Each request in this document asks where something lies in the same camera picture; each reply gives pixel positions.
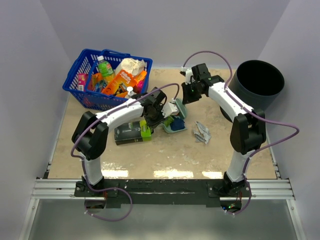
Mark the aluminium table frame rail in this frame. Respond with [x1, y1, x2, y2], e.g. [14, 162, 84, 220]
[19, 179, 307, 240]

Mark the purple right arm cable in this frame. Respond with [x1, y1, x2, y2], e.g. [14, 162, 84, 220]
[182, 50, 300, 216]

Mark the orange razor package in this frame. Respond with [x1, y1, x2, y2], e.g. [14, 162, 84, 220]
[101, 70, 137, 98]

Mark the green black razor box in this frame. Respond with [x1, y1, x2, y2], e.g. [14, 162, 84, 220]
[114, 120, 154, 146]

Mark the grey paper scrap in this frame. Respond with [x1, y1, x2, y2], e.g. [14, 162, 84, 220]
[193, 121, 212, 145]

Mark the pink small box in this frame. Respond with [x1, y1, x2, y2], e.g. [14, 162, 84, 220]
[77, 73, 88, 92]

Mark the teal plastic dustpan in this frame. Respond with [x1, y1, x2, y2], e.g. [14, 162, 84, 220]
[162, 116, 187, 134]

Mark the colourful snack packet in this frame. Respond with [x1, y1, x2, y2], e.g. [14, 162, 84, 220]
[87, 72, 108, 93]

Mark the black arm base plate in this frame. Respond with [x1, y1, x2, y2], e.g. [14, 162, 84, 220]
[74, 179, 252, 210]

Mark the dark round trash bin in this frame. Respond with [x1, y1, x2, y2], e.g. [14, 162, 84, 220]
[228, 60, 285, 111]

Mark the green paper scrap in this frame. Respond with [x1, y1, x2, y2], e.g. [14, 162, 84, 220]
[163, 116, 175, 128]

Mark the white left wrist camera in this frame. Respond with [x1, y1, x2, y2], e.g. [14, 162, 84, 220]
[161, 100, 180, 118]

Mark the beige pump soap bottle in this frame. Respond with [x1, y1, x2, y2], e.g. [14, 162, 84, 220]
[124, 86, 138, 100]

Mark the teal hand brush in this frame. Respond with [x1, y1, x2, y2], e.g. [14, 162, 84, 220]
[175, 98, 188, 120]

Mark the green drink bottle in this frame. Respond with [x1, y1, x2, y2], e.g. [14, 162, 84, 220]
[97, 55, 115, 84]

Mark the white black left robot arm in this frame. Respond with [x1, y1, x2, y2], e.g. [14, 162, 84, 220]
[70, 86, 167, 196]

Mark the blue plastic shopping basket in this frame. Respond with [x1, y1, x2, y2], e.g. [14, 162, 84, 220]
[62, 48, 153, 111]

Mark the orange sponge package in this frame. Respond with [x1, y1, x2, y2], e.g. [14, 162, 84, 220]
[134, 70, 147, 83]

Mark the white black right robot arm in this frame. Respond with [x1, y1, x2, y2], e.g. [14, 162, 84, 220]
[180, 63, 266, 197]

